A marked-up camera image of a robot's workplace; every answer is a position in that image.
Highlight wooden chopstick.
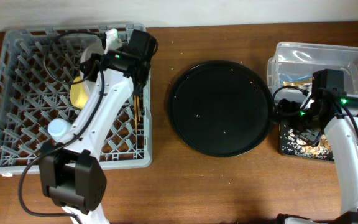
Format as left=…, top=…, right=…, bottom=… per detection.
left=134, top=95, right=139, bottom=135
left=137, top=96, right=141, bottom=122

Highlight white plate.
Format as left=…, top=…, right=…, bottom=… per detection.
left=79, top=43, right=124, bottom=94

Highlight yellow bowl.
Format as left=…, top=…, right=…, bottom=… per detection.
left=70, top=82, right=89, bottom=110

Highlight light blue cup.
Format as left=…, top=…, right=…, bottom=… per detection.
left=47, top=118, right=71, bottom=142

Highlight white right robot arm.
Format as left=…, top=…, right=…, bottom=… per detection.
left=274, top=69, right=358, bottom=223

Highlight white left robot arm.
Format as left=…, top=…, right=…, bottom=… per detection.
left=17, top=29, right=158, bottom=223

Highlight grey plastic dishwasher rack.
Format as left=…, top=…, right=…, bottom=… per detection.
left=0, top=25, right=152, bottom=177

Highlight food scraps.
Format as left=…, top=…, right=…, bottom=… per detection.
left=283, top=129, right=332, bottom=158

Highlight clear plastic bin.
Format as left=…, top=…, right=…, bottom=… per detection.
left=267, top=42, right=358, bottom=97

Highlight round black tray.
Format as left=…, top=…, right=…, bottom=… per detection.
left=167, top=60, right=273, bottom=157

